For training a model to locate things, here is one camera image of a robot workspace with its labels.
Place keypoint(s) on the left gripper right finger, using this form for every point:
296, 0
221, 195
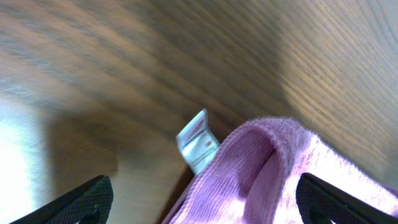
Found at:
322, 203

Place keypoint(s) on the white cloth label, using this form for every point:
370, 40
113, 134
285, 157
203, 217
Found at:
196, 143

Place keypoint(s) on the purple microfiber cloth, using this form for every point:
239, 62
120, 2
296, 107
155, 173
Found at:
254, 175

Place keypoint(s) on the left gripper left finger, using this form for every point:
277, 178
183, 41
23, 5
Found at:
90, 203

